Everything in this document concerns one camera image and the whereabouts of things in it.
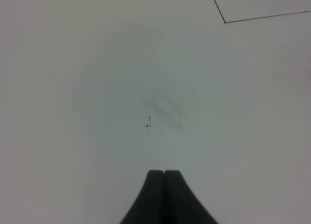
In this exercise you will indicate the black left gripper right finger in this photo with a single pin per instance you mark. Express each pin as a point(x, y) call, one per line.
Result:
point(181, 206)

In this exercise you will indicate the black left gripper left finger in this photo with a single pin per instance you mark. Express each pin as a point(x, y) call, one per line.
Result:
point(147, 207)

